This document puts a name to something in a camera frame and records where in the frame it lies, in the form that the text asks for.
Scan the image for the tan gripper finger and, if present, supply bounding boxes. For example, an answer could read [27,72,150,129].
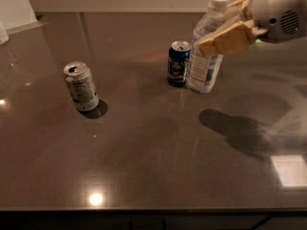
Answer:
[195,20,256,57]
[227,0,252,20]

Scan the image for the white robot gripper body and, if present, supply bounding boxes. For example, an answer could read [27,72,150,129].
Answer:
[250,0,307,43]

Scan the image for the clear blue-label plastic bottle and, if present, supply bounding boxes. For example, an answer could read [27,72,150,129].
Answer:
[186,0,229,93]

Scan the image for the dark blue pepsi can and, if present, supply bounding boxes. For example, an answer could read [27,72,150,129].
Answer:
[167,40,191,87]

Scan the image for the silver white soda can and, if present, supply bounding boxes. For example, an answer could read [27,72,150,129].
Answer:
[63,61,99,112]

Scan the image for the clear container at left edge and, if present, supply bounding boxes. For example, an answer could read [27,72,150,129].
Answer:
[0,22,10,45]

